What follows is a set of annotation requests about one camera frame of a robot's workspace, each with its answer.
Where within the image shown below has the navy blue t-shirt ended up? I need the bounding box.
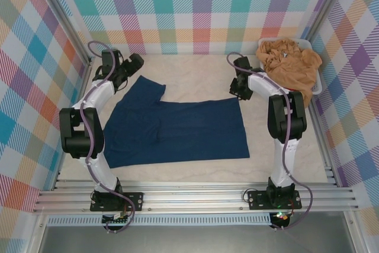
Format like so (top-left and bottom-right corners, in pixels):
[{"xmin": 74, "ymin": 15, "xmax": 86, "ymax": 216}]
[{"xmin": 102, "ymin": 75, "xmax": 251, "ymax": 169}]

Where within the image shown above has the aluminium mounting rail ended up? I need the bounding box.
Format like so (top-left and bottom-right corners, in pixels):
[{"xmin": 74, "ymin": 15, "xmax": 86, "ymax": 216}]
[{"xmin": 32, "ymin": 179, "xmax": 359, "ymax": 214}]

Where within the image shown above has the tan t-shirt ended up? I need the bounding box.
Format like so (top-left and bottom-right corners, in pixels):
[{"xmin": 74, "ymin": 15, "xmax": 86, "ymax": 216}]
[{"xmin": 255, "ymin": 38, "xmax": 323, "ymax": 108}]

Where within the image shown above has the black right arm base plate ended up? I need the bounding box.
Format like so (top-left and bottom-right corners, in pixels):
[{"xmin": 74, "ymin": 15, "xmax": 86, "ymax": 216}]
[{"xmin": 247, "ymin": 190, "xmax": 303, "ymax": 211}]

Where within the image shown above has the white slotted cable duct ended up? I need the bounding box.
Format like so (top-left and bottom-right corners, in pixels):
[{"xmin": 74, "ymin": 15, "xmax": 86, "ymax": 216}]
[{"xmin": 47, "ymin": 216, "xmax": 272, "ymax": 226}]

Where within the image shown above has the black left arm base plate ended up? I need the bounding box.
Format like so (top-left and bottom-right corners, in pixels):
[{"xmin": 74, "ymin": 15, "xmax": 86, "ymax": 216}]
[{"xmin": 90, "ymin": 192, "xmax": 144, "ymax": 212}]

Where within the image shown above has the white plastic basket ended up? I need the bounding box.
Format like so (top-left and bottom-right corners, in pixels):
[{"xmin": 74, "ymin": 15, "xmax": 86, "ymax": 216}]
[{"xmin": 258, "ymin": 37, "xmax": 323, "ymax": 96}]

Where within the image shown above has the aluminium frame post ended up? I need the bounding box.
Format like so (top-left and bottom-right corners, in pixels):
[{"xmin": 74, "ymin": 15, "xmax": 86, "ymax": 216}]
[
  {"xmin": 301, "ymin": 0, "xmax": 353, "ymax": 43},
  {"xmin": 28, "ymin": 0, "xmax": 95, "ymax": 67}
]

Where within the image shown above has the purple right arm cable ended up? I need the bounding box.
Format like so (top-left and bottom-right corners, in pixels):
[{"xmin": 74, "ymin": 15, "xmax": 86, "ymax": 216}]
[{"xmin": 226, "ymin": 52, "xmax": 314, "ymax": 232}]

